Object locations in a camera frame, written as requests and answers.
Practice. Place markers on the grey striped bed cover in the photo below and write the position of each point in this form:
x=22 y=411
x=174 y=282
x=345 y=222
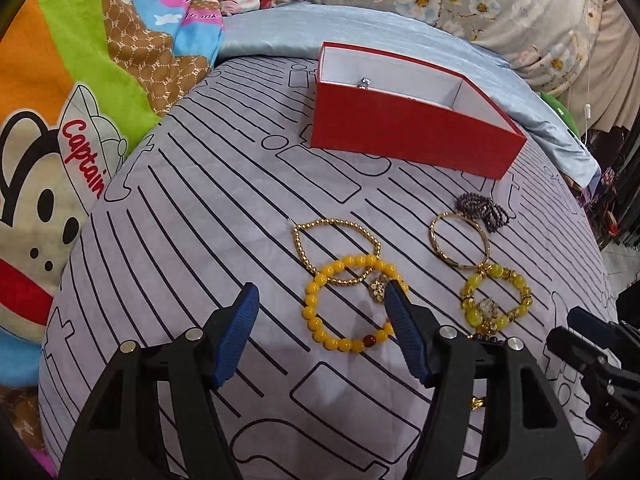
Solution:
x=210 y=208

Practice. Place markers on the red jewelry box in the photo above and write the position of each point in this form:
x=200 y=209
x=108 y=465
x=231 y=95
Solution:
x=386 y=104

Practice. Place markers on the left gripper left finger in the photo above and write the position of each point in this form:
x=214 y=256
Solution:
x=151 y=414

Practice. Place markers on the green plastic object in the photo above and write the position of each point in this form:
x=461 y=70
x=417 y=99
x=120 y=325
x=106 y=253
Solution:
x=562 y=111

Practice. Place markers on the colourful monkey cartoon blanket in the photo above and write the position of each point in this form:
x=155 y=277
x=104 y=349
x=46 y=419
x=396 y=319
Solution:
x=83 y=85

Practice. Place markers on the light blue quilt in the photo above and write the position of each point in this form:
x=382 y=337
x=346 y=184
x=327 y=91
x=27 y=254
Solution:
x=297 y=30

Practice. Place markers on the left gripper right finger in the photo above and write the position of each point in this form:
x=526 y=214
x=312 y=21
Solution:
x=525 y=433

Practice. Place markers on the gold bangle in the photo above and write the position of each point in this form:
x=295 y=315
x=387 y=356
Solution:
x=459 y=242

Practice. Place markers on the beige curtain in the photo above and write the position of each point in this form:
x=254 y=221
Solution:
x=606 y=93

